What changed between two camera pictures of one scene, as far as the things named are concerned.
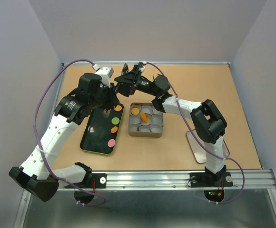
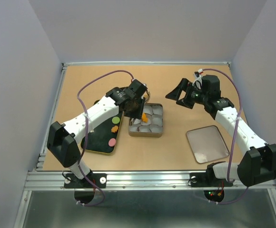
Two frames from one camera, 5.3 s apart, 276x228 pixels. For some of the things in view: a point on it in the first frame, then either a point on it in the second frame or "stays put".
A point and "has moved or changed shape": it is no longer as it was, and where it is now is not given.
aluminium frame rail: x=252 y=179 stays put
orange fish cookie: x=143 y=118 stays put
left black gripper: x=113 y=100 to x=138 y=113
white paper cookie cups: x=155 y=119 stays put
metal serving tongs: x=105 y=112 has moved or changed shape
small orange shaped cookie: x=114 y=129 stays put
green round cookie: x=115 y=120 stays put
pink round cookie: x=111 y=143 stays put
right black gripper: x=127 y=80 to x=175 y=93
